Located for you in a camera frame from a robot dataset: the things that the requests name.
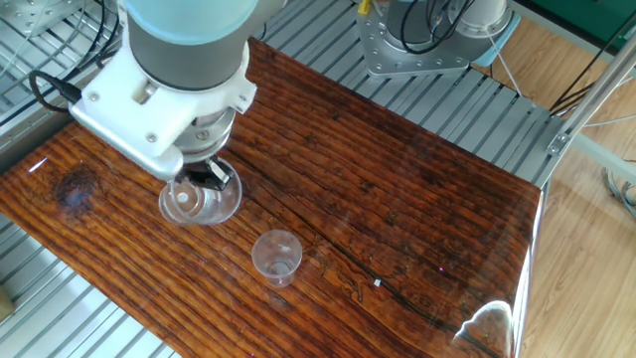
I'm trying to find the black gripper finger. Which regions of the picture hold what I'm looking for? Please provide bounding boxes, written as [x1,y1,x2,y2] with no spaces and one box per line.
[177,167,214,188]
[207,157,235,193]

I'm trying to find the clear plastic mug with handle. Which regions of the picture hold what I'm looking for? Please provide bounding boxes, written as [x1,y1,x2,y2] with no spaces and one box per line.
[157,157,243,228]

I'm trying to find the clear plastic cup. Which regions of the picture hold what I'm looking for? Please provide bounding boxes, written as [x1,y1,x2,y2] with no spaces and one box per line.
[250,229,304,289]

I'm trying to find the silver force sensor flange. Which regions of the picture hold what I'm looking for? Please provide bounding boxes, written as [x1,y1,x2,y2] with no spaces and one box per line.
[173,106,238,165]

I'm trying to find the brown wooden board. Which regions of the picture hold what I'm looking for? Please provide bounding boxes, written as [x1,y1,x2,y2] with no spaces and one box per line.
[0,37,543,358]

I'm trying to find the perforated silver metal plate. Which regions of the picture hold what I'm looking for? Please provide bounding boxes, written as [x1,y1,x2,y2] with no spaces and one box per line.
[0,0,85,37]

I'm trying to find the beige cardboard piece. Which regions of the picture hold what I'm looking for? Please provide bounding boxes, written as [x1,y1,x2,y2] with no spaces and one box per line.
[0,285,16,323]

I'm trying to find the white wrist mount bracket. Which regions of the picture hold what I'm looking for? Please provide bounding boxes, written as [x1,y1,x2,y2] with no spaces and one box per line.
[68,37,258,181]

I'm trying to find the black plug cable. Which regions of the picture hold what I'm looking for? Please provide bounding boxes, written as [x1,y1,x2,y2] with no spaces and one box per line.
[28,69,83,114]

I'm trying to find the grey metal table rail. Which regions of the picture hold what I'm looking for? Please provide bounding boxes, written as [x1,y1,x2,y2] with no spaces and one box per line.
[0,93,85,174]

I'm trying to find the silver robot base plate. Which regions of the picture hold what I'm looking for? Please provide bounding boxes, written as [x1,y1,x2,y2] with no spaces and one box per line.
[355,0,474,80]

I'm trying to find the thin black cables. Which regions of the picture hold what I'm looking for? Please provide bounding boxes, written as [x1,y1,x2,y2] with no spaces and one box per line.
[549,22,636,116]

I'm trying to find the aluminium frame beam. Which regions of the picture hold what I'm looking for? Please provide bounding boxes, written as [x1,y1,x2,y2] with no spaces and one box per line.
[545,34,636,156]

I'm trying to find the grey frame rail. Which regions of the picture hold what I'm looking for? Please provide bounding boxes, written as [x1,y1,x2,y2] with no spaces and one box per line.
[570,132,636,186]

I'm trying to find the coloured cable bundle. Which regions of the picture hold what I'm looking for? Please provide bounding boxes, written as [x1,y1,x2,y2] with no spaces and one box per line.
[601,158,636,223]

